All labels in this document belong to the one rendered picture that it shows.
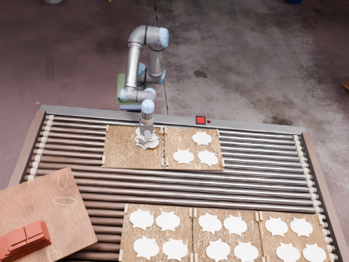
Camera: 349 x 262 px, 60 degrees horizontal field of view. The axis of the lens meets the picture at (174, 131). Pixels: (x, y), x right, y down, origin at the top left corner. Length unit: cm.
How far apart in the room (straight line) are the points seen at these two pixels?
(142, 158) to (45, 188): 63
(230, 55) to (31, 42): 277
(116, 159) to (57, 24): 317
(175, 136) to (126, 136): 35
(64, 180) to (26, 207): 24
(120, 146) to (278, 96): 265
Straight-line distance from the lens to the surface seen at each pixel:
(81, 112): 236
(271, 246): 200
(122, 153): 209
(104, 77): 396
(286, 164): 235
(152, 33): 194
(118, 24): 486
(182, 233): 187
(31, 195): 191
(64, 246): 175
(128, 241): 183
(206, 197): 201
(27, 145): 221
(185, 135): 221
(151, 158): 207
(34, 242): 168
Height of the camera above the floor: 269
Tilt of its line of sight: 52 degrees down
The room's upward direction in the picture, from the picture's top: 11 degrees clockwise
